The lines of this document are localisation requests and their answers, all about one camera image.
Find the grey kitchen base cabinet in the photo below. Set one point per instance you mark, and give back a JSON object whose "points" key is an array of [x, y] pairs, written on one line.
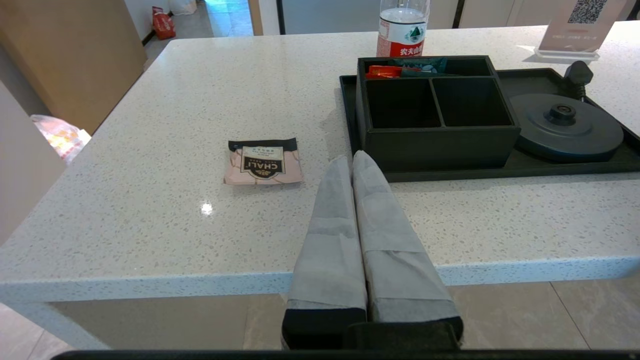
{"points": [[490, 12]]}

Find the round black kettle base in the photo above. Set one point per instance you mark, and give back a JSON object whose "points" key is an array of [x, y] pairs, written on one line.
{"points": [[565, 132]]}

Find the black rectangular serving tray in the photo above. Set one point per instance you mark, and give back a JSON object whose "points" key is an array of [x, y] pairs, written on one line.
{"points": [[550, 167]]}

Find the black compartment organizer box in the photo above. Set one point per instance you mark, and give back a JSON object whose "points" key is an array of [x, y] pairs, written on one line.
{"points": [[440, 147]]}

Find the pink black tea bag packet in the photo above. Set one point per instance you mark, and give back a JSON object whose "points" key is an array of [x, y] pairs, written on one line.
{"points": [[262, 162]]}

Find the plastic water bottle red label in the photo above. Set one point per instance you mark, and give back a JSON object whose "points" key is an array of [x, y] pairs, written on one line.
{"points": [[402, 30]]}

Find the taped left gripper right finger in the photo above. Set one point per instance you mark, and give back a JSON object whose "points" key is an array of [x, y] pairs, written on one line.
{"points": [[400, 270]]}

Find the red bag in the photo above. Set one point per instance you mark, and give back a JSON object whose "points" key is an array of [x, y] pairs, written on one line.
{"points": [[163, 25]]}

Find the acrylic QR code sign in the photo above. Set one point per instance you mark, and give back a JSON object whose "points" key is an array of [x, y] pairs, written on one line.
{"points": [[580, 27]]}

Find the green sachet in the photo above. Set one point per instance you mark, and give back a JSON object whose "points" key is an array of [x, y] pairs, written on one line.
{"points": [[425, 65]]}

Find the red sachet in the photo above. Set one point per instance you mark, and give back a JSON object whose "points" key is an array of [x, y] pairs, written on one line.
{"points": [[382, 72]]}

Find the beige side cabinet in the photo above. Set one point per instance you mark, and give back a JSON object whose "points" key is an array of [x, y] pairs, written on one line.
{"points": [[25, 175]]}

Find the black power plug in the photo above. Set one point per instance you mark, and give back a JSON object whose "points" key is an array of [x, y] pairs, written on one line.
{"points": [[577, 76]]}

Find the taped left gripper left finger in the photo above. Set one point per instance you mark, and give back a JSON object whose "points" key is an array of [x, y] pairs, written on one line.
{"points": [[327, 260]]}

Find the white yellow plastic bag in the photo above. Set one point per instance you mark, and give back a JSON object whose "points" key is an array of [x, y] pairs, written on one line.
{"points": [[60, 137]]}

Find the brown wooden door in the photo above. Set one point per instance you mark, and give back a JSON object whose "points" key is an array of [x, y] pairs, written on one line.
{"points": [[75, 60]]}

